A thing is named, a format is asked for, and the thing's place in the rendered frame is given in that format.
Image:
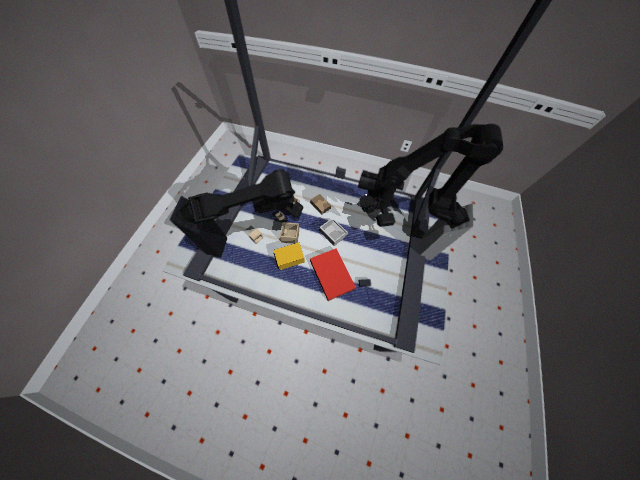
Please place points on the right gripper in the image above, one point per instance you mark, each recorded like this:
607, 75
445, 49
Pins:
296, 209

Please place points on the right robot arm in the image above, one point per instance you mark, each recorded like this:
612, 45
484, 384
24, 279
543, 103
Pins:
276, 185

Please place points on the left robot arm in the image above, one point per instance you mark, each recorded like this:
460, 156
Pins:
486, 145

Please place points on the yellow block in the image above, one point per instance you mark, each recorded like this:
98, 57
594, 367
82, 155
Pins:
289, 256

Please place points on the red flat rectangular slab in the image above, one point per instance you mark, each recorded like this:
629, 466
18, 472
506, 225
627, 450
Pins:
332, 274

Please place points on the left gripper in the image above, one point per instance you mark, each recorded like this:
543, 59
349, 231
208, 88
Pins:
386, 218

